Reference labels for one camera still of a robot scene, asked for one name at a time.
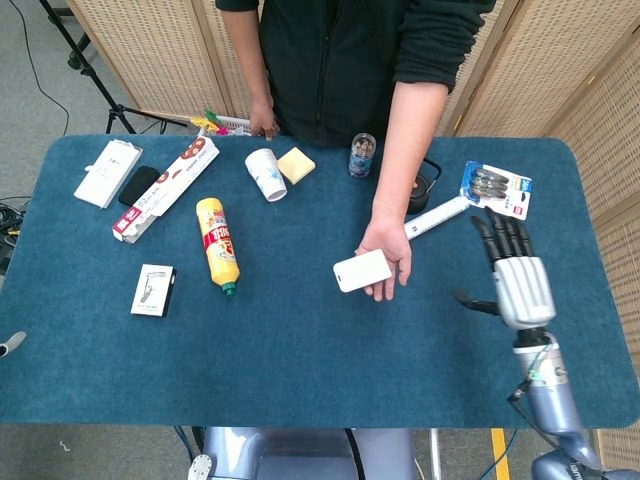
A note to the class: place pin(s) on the perforated wooden folding screen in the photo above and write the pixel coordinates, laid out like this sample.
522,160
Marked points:
165,55
565,75

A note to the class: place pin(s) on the blue pen blister pack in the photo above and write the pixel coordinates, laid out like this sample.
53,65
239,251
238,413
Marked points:
505,192

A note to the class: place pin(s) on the yellow sticky note pad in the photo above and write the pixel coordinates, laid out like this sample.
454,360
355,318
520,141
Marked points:
296,166

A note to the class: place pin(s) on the colourful feather toy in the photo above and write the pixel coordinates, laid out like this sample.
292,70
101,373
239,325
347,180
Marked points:
210,122

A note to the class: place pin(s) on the robot right five-finger hand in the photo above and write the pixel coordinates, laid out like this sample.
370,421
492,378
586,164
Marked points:
525,290

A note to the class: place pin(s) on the black oval case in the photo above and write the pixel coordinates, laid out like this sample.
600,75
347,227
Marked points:
139,185

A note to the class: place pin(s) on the person's right forearm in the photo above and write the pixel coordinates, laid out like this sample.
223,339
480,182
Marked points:
250,55

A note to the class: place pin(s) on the blue felt table mat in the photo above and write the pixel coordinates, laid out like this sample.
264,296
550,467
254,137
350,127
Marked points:
300,360

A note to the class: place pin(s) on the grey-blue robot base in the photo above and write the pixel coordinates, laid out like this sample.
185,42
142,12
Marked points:
300,455

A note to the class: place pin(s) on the yellow squeeze bottle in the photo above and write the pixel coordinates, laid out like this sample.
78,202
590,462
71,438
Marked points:
219,245

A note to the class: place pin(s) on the long red white box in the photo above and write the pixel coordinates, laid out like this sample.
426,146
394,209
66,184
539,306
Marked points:
165,192

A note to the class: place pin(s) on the person's left forearm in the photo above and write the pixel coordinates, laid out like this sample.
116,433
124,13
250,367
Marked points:
410,150

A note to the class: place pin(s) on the clear jar of pencils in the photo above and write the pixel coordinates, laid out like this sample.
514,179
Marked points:
362,155

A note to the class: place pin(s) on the person's right hand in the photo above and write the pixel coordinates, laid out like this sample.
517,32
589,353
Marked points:
262,120

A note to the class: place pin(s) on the long white tube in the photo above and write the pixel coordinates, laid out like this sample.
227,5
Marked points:
440,214

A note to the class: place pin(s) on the small white black box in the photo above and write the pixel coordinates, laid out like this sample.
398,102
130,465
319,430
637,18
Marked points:
150,290

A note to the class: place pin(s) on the person's dark jacket torso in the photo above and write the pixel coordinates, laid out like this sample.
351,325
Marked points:
345,65

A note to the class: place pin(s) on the black teapot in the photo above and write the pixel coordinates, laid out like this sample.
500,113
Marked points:
419,197

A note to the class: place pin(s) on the flat white box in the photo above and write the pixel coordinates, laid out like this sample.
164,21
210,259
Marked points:
107,172

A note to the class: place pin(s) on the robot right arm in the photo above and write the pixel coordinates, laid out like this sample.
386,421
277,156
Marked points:
555,400

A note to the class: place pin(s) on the person's left hand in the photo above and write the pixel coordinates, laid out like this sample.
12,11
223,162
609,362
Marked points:
395,240

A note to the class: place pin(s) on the white paper cup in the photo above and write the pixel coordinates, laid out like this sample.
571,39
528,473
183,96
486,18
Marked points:
267,175

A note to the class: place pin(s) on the white card case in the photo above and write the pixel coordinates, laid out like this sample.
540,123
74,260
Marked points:
361,271

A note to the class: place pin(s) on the black tripod stand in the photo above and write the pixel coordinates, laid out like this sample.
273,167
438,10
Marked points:
90,75

